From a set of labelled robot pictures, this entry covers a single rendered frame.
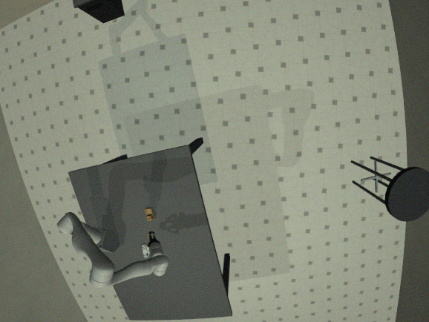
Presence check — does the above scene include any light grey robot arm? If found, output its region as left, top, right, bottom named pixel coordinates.
left=57, top=212, right=168, bottom=288

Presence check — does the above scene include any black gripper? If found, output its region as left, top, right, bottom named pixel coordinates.
left=148, top=231, right=160, bottom=246

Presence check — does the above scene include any tan rectangular tray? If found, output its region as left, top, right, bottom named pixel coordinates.
left=145, top=208, right=155, bottom=220

